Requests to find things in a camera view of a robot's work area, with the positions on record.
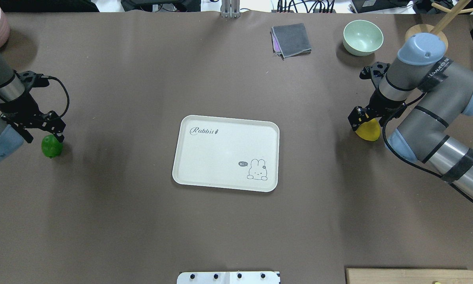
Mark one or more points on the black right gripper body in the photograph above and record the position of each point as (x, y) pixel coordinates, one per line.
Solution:
(379, 105)

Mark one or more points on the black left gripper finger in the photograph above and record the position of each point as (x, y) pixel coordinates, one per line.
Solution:
(59, 137)
(22, 131)

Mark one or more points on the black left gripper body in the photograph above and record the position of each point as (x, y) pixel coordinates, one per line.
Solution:
(20, 107)

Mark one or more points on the green lime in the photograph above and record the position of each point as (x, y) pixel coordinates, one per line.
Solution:
(51, 147)

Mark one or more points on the yellow lemon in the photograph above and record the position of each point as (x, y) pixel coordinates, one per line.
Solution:
(369, 131)

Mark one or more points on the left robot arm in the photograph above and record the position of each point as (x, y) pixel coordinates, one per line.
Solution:
(10, 89)

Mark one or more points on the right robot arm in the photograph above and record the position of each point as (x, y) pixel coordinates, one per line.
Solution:
(415, 100)

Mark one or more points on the cream rabbit tray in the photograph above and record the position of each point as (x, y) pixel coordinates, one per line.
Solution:
(227, 153)

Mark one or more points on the mint green bowl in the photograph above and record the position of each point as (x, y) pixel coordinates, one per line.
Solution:
(362, 38)

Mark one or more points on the wooden stand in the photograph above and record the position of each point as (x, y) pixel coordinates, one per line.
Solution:
(450, 14)

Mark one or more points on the grey folded cloth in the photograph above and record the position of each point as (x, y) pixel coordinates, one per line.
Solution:
(290, 40)

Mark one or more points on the wooden cutting board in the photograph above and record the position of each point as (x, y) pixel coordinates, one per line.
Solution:
(408, 276)

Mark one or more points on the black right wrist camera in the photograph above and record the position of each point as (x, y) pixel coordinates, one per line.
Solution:
(374, 72)

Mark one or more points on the aluminium frame post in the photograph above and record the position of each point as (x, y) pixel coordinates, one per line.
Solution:
(230, 9)

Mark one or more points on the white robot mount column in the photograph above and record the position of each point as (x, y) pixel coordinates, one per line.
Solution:
(229, 277)

